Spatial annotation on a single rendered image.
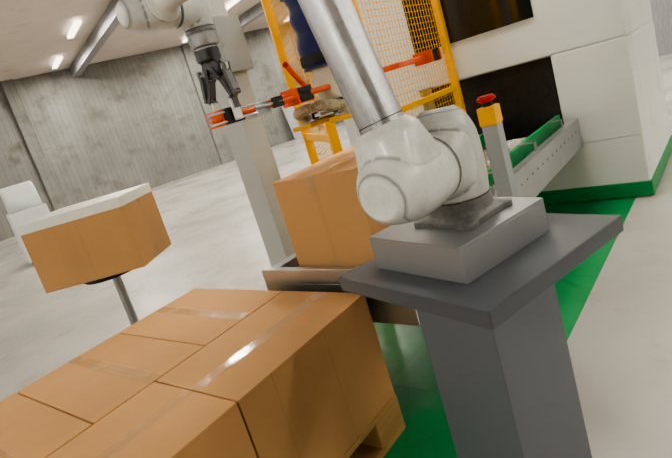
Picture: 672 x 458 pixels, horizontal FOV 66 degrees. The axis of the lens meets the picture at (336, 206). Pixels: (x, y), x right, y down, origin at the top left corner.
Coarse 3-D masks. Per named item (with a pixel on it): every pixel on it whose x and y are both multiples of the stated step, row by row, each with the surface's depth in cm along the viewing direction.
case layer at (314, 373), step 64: (192, 320) 199; (256, 320) 180; (320, 320) 165; (64, 384) 175; (128, 384) 161; (192, 384) 148; (256, 384) 138; (320, 384) 156; (384, 384) 180; (0, 448) 145; (64, 448) 135; (128, 448) 126; (192, 448) 121; (256, 448) 136; (320, 448) 154
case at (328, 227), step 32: (352, 160) 197; (288, 192) 198; (320, 192) 189; (352, 192) 180; (288, 224) 205; (320, 224) 195; (352, 224) 185; (384, 224) 188; (320, 256) 200; (352, 256) 191
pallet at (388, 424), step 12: (396, 396) 185; (384, 408) 179; (396, 408) 184; (372, 420) 174; (384, 420) 178; (396, 420) 183; (372, 432) 177; (384, 432) 177; (396, 432) 183; (360, 444) 182; (372, 444) 179; (384, 444) 177; (348, 456) 162; (360, 456) 177; (372, 456) 175
